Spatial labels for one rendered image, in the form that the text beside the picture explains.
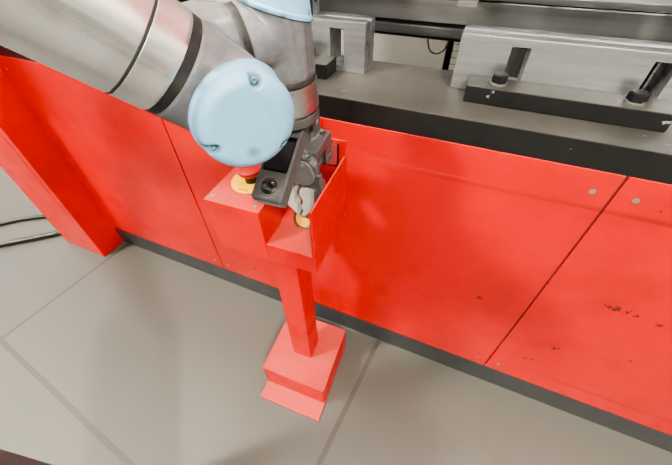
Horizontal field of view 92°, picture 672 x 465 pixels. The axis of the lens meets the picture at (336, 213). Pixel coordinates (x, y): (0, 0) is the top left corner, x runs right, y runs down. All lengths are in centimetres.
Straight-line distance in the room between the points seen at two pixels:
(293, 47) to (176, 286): 125
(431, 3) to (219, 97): 76
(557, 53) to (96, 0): 62
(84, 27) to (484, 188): 60
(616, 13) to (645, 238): 46
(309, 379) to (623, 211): 85
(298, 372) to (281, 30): 92
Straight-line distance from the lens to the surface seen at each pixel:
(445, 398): 123
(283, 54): 40
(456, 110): 62
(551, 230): 73
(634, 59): 71
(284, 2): 39
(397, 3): 96
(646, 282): 84
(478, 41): 68
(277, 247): 58
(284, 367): 110
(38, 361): 161
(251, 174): 57
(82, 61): 24
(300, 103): 43
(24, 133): 150
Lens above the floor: 114
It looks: 44 degrees down
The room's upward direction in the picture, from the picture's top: 1 degrees counter-clockwise
